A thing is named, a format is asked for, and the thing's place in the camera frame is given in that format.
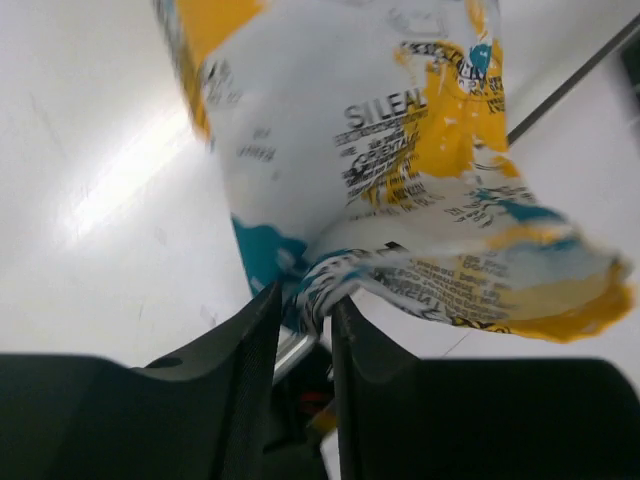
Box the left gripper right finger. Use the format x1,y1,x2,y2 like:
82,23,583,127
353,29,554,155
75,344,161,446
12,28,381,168
331,299,639,479

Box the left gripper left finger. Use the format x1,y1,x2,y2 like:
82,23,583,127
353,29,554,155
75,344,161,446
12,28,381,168
1,284,282,479

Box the colourful printed shorts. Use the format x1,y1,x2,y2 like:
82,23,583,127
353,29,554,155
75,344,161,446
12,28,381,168
155,1,634,343

